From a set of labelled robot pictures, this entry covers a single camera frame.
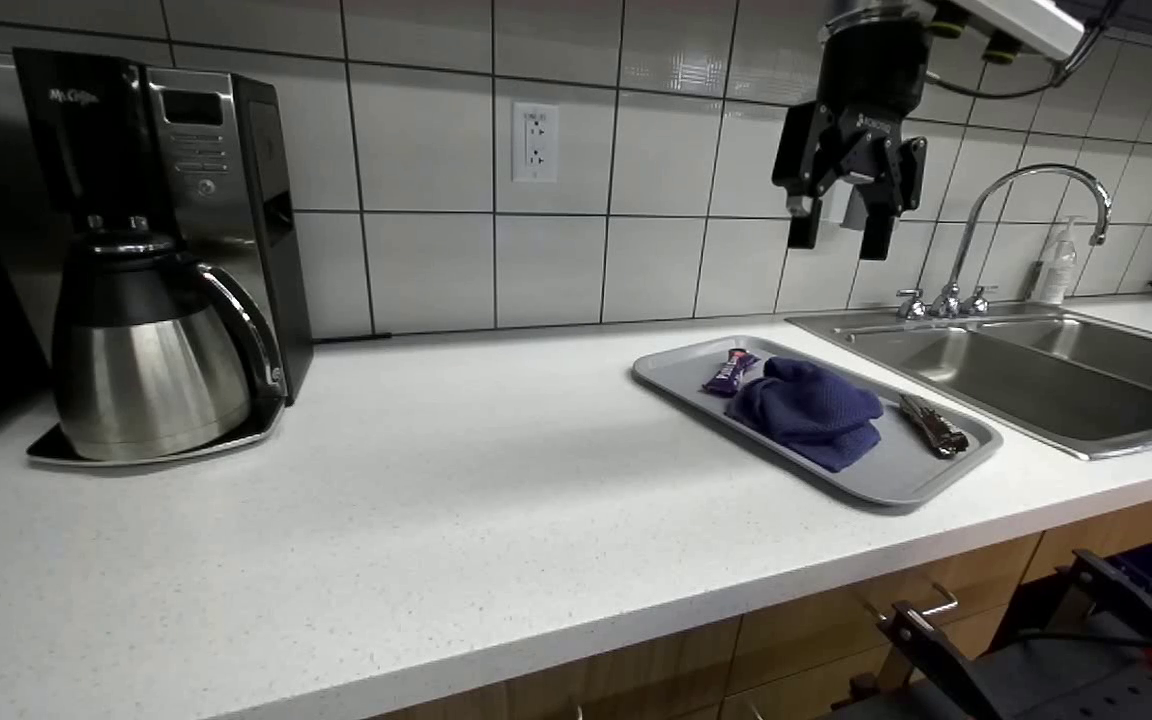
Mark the chrome sink faucet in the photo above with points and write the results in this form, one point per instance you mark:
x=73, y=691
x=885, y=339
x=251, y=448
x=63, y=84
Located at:
x=1002, y=186

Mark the white wall power outlet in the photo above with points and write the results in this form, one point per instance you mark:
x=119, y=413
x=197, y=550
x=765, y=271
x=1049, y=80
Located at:
x=539, y=146

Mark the stainless steel coffee carafe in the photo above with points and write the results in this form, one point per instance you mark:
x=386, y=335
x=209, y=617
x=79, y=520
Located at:
x=142, y=375

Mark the dark brown bar sachet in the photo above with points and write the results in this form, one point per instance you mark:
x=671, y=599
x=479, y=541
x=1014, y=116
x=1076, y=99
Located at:
x=934, y=429

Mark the wooden base cabinet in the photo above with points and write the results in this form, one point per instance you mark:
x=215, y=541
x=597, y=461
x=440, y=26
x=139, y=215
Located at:
x=791, y=653

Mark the clear soap bottle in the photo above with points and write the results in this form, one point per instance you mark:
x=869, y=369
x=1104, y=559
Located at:
x=1059, y=264

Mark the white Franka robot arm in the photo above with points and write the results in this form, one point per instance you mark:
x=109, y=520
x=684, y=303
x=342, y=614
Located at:
x=1030, y=20

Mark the black drip coffee maker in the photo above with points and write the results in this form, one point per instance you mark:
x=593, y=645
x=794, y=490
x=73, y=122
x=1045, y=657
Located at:
x=220, y=146

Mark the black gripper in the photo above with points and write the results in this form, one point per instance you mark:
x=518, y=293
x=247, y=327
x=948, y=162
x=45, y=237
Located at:
x=869, y=95

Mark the stainless steel sink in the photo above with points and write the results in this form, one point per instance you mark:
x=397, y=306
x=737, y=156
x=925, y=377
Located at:
x=1043, y=382

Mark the blue waffle cloth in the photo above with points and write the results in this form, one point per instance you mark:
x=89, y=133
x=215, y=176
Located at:
x=809, y=404

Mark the grey plastic tray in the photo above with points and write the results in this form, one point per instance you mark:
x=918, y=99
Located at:
x=899, y=479

